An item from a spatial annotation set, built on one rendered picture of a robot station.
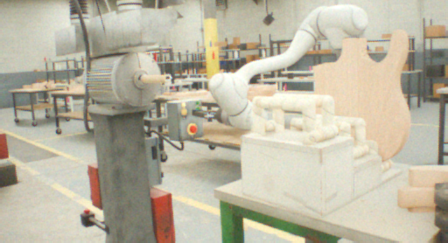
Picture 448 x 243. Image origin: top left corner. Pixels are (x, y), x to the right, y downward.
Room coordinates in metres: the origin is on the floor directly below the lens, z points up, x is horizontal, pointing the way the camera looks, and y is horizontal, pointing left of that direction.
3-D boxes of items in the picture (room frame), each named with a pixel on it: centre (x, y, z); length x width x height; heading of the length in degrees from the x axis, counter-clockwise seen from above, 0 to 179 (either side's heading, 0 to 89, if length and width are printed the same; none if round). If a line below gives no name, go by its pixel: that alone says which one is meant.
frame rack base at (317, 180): (1.02, -0.19, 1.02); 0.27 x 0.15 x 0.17; 42
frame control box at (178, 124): (2.04, 0.26, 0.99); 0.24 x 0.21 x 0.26; 43
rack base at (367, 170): (1.12, -0.30, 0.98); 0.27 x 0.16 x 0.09; 42
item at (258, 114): (1.05, -0.10, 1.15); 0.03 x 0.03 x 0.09
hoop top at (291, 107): (0.99, -0.15, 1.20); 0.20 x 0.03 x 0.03; 41
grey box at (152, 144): (2.09, 0.43, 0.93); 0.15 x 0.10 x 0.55; 43
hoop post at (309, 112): (0.92, -0.21, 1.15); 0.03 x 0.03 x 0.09
